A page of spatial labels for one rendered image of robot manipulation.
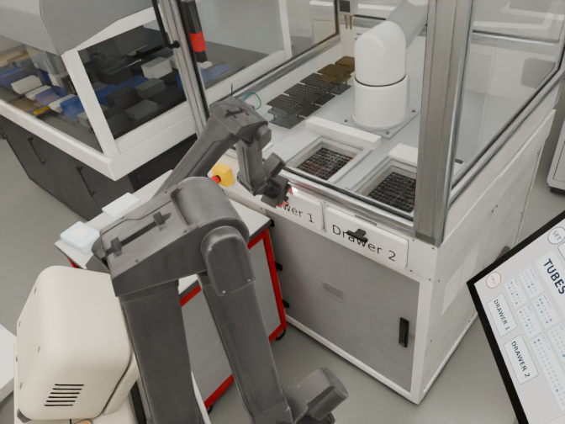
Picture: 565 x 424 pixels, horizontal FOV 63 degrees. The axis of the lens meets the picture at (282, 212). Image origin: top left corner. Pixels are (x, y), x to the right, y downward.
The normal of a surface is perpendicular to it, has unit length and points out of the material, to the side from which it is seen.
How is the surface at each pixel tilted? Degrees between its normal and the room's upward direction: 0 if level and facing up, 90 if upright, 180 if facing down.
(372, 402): 0
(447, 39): 90
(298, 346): 0
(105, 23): 90
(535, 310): 50
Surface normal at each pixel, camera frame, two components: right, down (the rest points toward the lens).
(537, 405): -0.84, -0.43
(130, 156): 0.74, 0.35
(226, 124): -0.23, 0.01
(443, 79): -0.66, 0.55
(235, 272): 0.43, 0.54
